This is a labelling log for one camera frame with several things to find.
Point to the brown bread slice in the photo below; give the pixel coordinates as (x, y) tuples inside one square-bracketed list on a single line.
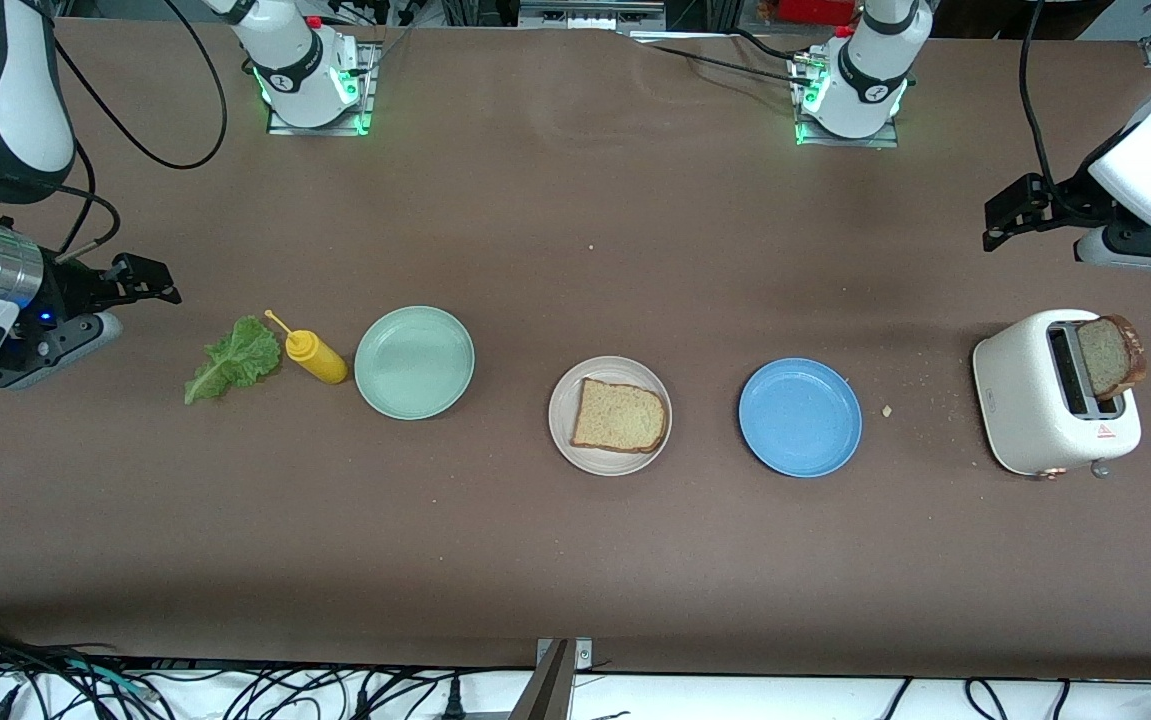
[(620, 415), (1105, 360)]

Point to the green lettuce leaf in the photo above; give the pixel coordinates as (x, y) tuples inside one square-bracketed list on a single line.
[(240, 360)]

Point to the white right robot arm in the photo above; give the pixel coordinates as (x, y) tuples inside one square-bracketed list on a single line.
[(30, 100)]

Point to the silver corner bracket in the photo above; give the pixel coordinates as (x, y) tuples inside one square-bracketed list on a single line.
[(582, 654)]

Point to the beige plate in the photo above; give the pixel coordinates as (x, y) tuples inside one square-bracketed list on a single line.
[(605, 464)]

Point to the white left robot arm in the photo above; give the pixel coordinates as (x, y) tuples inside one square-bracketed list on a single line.
[(870, 70)]

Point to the yellow mustard squeeze bottle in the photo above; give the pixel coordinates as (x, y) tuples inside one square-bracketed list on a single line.
[(320, 362)]

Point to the grey metal post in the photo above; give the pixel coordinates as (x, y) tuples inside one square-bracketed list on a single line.
[(547, 690)]

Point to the black power plug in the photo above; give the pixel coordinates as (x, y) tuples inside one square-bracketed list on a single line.
[(453, 705)]

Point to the white two-slot toaster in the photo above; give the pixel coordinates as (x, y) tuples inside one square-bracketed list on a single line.
[(1020, 390)]

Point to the grey metal device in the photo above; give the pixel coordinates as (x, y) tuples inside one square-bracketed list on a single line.
[(590, 12)]

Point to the red box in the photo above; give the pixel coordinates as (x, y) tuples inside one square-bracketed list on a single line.
[(815, 10)]

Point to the blue plate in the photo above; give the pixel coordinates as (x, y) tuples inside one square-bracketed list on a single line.
[(800, 418)]

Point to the mint green plate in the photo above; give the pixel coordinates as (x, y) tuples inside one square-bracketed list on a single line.
[(415, 362)]

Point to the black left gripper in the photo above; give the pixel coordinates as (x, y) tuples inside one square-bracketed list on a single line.
[(1068, 199)]

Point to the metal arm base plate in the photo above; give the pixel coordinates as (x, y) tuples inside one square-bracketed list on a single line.
[(850, 142), (368, 95)]

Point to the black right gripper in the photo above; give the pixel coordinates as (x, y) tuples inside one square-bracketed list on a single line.
[(69, 288)]

